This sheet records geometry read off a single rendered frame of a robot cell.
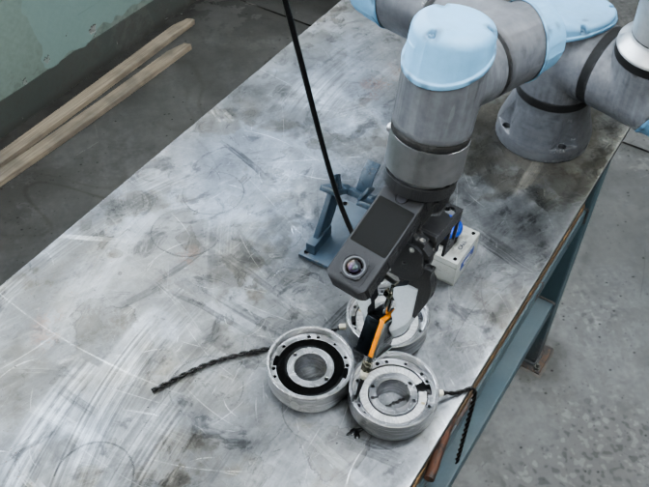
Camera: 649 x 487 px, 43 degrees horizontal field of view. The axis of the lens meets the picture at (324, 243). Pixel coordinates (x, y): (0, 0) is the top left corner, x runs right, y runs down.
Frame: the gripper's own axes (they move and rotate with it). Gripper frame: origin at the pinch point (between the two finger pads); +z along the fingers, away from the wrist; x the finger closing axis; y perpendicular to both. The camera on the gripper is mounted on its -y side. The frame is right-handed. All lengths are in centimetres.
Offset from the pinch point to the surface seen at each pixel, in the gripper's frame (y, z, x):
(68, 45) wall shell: 102, 68, 165
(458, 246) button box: 24.0, 5.5, 0.8
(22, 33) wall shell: 85, 57, 165
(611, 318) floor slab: 111, 78, -18
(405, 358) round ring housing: 5.3, 9.2, -2.1
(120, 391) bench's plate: -15.5, 15.9, 24.8
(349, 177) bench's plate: 31.9, 9.3, 22.7
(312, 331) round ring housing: 2.4, 9.8, 9.4
